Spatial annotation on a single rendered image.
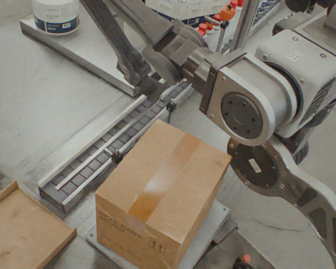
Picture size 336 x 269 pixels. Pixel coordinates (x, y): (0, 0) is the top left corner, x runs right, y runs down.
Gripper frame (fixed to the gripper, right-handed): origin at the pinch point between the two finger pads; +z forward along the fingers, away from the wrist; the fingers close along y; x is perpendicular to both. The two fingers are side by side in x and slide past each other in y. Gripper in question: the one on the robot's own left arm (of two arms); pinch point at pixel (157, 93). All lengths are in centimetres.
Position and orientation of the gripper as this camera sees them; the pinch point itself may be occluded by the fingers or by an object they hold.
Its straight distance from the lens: 143.3
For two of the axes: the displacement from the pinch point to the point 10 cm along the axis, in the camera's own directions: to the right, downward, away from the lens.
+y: -8.0, -5.1, 3.1
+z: 2.8, 1.5, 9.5
